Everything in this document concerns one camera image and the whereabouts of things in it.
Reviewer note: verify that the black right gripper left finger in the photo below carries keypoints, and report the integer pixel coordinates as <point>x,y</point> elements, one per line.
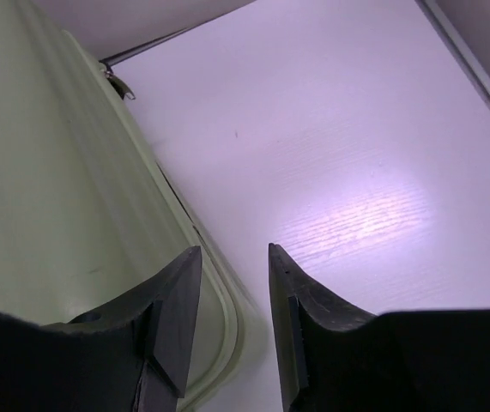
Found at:
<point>131,354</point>

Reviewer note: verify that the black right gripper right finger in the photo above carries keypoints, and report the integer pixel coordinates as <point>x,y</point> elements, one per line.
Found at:
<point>334,356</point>

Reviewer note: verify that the green hard-shell suitcase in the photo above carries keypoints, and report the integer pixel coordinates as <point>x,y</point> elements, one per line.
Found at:
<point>86,212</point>

